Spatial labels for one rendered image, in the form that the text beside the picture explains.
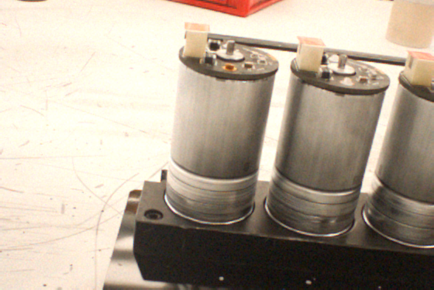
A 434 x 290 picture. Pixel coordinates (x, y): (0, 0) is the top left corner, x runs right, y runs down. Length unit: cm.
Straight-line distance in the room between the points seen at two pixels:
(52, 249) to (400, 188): 10
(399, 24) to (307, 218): 31
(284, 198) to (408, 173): 3
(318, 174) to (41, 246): 8
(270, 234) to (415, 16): 32
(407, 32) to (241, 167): 32
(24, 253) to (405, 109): 11
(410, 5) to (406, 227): 30
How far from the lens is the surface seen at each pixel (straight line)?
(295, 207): 16
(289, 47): 17
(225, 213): 16
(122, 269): 16
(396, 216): 17
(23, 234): 19
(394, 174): 16
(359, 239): 17
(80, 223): 19
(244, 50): 16
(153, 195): 17
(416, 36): 46
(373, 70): 16
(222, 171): 15
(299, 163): 15
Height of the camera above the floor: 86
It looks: 26 degrees down
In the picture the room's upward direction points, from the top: 7 degrees clockwise
